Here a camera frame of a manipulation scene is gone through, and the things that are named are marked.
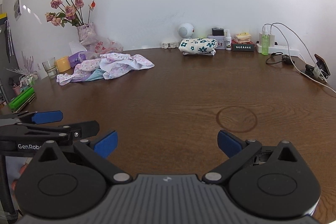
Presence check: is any cream teal floral dress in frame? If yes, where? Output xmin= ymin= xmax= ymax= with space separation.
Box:
xmin=178 ymin=38 xmax=218 ymax=56

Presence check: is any pink purple clothes pile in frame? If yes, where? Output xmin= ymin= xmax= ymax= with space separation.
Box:
xmin=56 ymin=53 xmax=154 ymax=86

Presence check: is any clear drinking glass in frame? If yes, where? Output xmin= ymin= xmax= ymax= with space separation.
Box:
xmin=42 ymin=57 xmax=58 ymax=79

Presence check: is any yellow plastic cup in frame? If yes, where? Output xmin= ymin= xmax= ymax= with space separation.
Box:
xmin=56 ymin=56 xmax=71 ymax=73

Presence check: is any purple tissue pack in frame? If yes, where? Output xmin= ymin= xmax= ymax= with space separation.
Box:
xmin=68 ymin=52 xmax=86 ymax=68

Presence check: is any white tissue paper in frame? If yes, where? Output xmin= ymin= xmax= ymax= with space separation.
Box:
xmin=69 ymin=42 xmax=87 ymax=54

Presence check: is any clear plastic bag red print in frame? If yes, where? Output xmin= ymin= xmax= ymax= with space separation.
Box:
xmin=80 ymin=35 xmax=123 ymax=59

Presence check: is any purple flower vase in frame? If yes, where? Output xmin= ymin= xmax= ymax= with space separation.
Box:
xmin=76 ymin=23 xmax=97 ymax=46

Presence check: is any black box with lettering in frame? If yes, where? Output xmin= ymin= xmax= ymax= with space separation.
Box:
xmin=231 ymin=41 xmax=255 ymax=52

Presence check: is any pink dried flower bouquet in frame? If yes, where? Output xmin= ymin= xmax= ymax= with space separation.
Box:
xmin=45 ymin=0 xmax=96 ymax=28

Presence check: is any white power strip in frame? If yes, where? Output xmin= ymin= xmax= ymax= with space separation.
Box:
xmin=269 ymin=45 xmax=300 ymax=57

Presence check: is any white spray bottle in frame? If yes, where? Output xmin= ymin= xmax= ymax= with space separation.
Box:
xmin=225 ymin=30 xmax=232 ymax=51

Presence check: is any grey printed tin box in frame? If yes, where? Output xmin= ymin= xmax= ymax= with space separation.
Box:
xmin=207 ymin=35 xmax=226 ymax=50

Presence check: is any yellow packet stack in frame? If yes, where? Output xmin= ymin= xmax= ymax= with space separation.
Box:
xmin=234 ymin=32 xmax=252 ymax=44

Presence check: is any green spray bottle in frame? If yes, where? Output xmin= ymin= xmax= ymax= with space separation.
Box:
xmin=261 ymin=25 xmax=269 ymax=56

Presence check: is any black phone on stand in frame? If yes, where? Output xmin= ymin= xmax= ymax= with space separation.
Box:
xmin=302 ymin=54 xmax=331 ymax=82

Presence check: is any small black box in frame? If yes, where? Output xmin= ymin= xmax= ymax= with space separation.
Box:
xmin=211 ymin=27 xmax=224 ymax=36

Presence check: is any small white pill strip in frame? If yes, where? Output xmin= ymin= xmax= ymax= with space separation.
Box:
xmin=161 ymin=42 xmax=180 ymax=50

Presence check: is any white round robot figurine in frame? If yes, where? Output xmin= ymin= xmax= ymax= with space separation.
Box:
xmin=178 ymin=23 xmax=195 ymax=39

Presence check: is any black cable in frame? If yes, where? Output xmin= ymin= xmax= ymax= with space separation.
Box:
xmin=265 ymin=52 xmax=296 ymax=65

